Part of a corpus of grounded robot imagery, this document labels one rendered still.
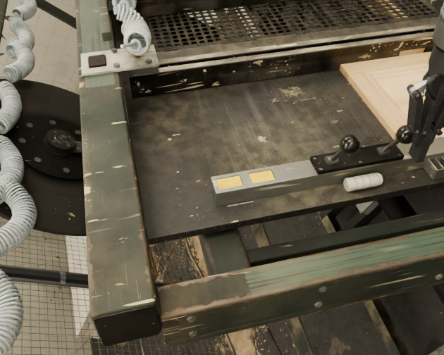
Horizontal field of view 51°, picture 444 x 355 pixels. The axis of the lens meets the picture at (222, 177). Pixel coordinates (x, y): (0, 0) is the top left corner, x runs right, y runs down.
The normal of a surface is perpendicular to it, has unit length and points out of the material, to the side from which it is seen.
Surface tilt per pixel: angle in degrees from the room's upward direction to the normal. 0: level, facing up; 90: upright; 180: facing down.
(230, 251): 59
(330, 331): 0
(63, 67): 90
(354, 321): 0
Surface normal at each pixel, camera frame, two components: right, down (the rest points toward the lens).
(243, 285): 0.00, -0.70
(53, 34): 0.33, 0.55
